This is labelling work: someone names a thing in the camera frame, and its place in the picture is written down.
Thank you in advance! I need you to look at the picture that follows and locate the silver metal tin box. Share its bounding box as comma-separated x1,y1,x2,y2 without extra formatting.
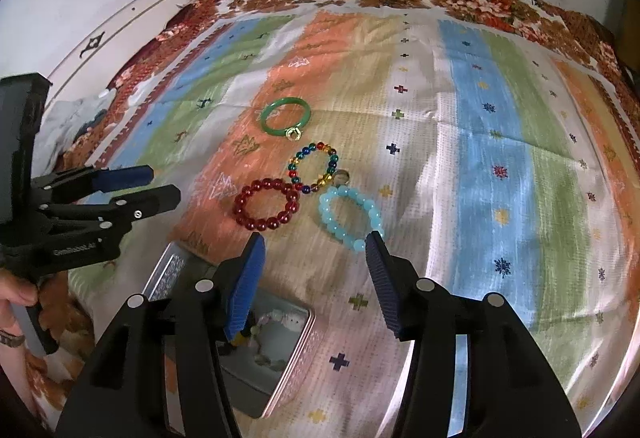
141,241,317,420

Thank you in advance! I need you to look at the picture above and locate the light blue bead bracelet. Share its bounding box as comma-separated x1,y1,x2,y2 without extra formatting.
318,185,386,251

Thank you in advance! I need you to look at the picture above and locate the pale white bead bracelet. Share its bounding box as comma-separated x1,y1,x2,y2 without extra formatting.
250,308,306,371

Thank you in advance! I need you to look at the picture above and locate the multicolour bead bracelet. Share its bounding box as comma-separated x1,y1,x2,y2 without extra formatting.
288,141,341,194

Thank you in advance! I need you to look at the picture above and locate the dark red bead bracelet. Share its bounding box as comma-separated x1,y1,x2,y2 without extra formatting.
233,178,300,232

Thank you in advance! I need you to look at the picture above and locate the white wooden headboard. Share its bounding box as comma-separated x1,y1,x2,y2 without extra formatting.
40,0,201,114

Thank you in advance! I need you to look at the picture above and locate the amber bead bracelet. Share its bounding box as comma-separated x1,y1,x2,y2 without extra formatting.
220,328,261,359

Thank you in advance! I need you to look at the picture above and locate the person's left hand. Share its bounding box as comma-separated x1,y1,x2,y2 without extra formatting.
0,268,40,334

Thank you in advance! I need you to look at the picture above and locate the striped patterned mat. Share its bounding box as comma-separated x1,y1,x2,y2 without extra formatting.
65,3,636,438

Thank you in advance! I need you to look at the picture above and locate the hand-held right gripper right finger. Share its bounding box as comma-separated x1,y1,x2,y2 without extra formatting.
364,231,583,438

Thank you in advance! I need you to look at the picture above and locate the grey crumpled cloth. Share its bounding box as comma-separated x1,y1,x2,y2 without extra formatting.
37,93,116,169

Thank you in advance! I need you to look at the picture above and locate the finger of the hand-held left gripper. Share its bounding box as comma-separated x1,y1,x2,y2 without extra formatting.
31,164,155,199
35,184,182,248

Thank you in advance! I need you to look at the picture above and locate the green jade bangle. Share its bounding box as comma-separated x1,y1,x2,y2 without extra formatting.
259,97,312,139

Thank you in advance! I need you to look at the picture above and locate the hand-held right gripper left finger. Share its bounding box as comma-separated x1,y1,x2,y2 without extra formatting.
55,232,267,438

